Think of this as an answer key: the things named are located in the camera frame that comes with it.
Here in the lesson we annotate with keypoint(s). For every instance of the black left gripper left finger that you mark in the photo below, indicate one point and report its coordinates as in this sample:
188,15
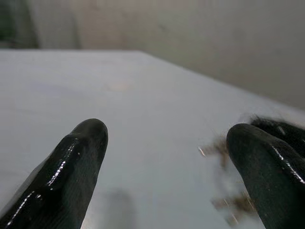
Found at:
66,176

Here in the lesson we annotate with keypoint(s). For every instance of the white folding table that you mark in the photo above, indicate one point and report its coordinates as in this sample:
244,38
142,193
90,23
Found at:
155,95

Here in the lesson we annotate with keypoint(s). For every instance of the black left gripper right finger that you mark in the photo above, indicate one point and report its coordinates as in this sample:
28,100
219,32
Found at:
269,171

